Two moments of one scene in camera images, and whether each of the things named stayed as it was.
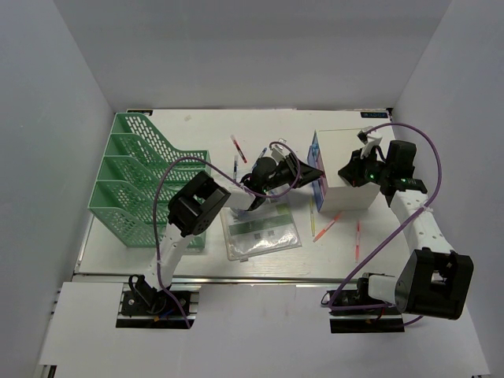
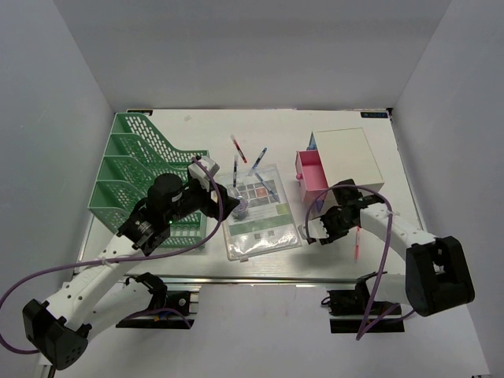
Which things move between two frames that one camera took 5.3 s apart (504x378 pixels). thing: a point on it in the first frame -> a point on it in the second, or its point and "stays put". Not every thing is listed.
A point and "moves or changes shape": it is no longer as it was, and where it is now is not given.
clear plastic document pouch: x=271 y=227 stays put
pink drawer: x=323 y=179 moves or changes shape
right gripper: x=351 y=172 -> x=332 y=236
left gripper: x=308 y=174 -> x=211 y=209
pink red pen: x=357 y=253 stays put
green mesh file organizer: x=124 y=197 stays put
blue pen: x=262 y=153 stays put
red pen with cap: x=239 y=149 stays put
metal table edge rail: x=260 y=279 stays put
